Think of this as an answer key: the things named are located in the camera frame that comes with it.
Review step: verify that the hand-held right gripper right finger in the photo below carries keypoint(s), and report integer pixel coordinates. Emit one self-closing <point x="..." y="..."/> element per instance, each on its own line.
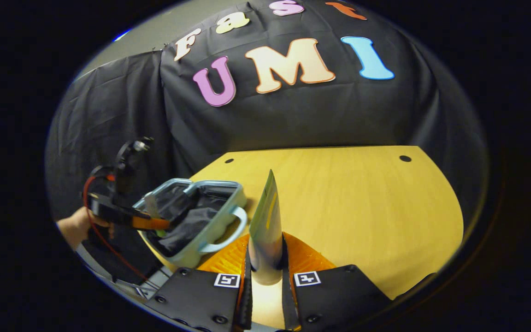
<point x="334" y="299"/>

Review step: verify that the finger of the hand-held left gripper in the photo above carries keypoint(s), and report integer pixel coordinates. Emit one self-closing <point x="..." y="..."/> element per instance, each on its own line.
<point x="152" y="223"/>

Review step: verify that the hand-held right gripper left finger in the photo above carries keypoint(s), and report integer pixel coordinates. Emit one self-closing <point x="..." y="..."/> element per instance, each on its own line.
<point x="201" y="299"/>

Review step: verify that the light blue suitcase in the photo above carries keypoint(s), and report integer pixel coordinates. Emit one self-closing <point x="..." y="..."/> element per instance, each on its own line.
<point x="210" y="230"/>

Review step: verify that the silver green cosmetic tube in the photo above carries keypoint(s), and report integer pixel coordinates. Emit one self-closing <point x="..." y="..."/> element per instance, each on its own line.
<point x="268" y="221"/>

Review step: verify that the black backdrop cloth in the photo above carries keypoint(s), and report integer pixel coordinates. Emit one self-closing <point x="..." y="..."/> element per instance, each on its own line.
<point x="316" y="115"/>

